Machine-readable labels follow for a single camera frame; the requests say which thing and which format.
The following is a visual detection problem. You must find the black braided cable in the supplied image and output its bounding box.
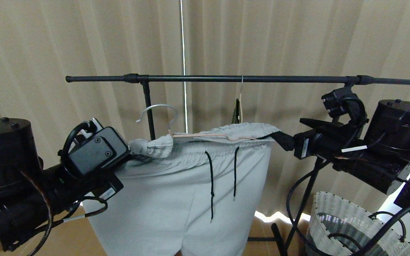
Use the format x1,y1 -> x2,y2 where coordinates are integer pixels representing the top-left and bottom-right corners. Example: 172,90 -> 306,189
19,170 -> 53,256

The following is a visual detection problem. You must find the black clothes rack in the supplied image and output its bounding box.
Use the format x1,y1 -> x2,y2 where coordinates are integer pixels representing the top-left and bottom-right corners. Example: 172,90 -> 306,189
65,73 -> 410,256

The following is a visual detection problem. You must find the green long-sleeved shirt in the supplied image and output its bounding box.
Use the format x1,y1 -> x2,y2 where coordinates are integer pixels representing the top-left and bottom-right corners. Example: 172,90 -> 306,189
231,98 -> 243,125

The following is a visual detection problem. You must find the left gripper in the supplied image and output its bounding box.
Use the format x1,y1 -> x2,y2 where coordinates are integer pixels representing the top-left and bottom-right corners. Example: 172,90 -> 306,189
48,165 -> 125,211

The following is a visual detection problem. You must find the pink clothes hanger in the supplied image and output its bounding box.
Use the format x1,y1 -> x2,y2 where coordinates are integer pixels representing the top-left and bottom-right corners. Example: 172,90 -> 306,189
238,75 -> 245,121
135,103 -> 259,142

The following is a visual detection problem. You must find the white laundry basket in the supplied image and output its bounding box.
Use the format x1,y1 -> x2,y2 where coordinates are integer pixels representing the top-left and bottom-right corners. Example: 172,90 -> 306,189
305,191 -> 410,256

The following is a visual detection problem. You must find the pale grey garment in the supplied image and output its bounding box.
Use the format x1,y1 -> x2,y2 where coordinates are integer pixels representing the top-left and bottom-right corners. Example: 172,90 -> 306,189
82,122 -> 280,256

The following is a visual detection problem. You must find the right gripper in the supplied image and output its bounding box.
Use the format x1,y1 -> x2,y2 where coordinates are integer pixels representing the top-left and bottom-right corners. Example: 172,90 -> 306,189
293,129 -> 341,160

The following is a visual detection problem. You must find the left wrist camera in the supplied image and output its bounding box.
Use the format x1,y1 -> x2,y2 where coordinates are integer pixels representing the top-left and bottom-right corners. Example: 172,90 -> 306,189
58,119 -> 132,178

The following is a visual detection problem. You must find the beige curtain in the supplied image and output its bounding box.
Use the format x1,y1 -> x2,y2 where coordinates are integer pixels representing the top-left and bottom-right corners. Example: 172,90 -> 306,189
0,0 -> 410,223

